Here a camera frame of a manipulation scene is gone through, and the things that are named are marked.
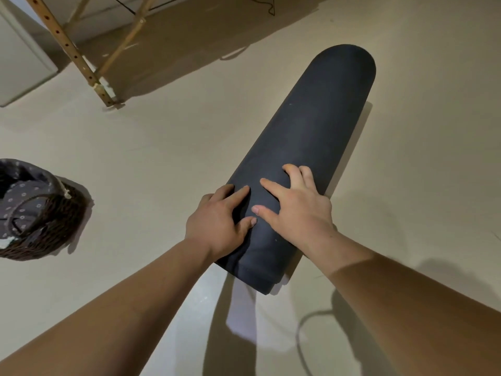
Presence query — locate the wooden massage table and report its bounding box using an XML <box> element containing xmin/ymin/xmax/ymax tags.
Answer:
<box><xmin>21</xmin><ymin>0</ymin><xmax>157</xmax><ymax>110</ymax></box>

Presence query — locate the grey yoga mat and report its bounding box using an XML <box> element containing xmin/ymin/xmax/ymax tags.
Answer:
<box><xmin>215</xmin><ymin>44</ymin><xmax>376</xmax><ymax>296</ymax></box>

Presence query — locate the person's left hand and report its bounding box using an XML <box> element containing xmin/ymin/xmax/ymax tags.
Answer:
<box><xmin>184</xmin><ymin>183</ymin><xmax>258</xmax><ymax>263</ymax></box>

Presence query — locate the grey dotted fabric liner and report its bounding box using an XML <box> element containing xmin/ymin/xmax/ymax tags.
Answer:
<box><xmin>0</xmin><ymin>159</ymin><xmax>63</xmax><ymax>247</ymax></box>

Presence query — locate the black hanging cord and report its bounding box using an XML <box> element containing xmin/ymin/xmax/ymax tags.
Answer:
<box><xmin>245</xmin><ymin>0</ymin><xmax>276</xmax><ymax>17</ymax></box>

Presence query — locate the person's left forearm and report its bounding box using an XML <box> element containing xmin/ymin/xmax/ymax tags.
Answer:
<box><xmin>0</xmin><ymin>238</ymin><xmax>216</xmax><ymax>376</ymax></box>

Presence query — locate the person's right hand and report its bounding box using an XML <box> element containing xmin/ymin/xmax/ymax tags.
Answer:
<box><xmin>251</xmin><ymin>164</ymin><xmax>337</xmax><ymax>259</ymax></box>

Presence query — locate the person's right forearm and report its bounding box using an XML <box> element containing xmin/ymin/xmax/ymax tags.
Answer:
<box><xmin>303</xmin><ymin>230</ymin><xmax>501</xmax><ymax>376</ymax></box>

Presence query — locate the dark wicker basket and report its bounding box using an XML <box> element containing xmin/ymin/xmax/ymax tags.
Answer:
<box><xmin>0</xmin><ymin>158</ymin><xmax>89</xmax><ymax>262</ymax></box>

